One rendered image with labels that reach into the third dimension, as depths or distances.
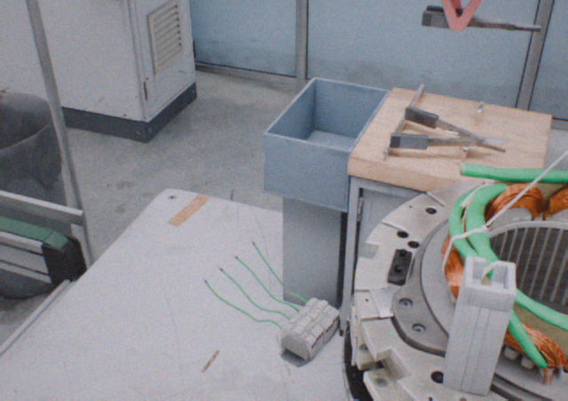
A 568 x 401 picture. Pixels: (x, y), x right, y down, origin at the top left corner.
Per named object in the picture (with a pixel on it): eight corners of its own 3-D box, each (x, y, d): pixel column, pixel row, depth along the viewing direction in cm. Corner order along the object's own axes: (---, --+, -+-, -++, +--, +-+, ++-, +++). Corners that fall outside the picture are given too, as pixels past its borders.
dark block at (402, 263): (411, 259, 51) (414, 247, 51) (404, 286, 49) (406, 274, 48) (394, 255, 52) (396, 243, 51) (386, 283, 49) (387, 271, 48)
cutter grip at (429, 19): (421, 26, 71) (422, 11, 70) (422, 23, 72) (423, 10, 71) (456, 30, 70) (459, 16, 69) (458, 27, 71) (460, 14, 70)
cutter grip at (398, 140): (389, 148, 69) (390, 135, 68) (389, 144, 69) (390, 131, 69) (427, 151, 68) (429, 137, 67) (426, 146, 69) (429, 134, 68)
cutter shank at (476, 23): (457, 26, 70) (458, 20, 69) (457, 23, 70) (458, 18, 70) (514, 30, 69) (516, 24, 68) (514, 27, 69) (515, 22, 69)
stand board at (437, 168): (346, 175, 71) (348, 156, 70) (391, 103, 86) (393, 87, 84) (533, 216, 65) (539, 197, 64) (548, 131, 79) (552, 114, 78)
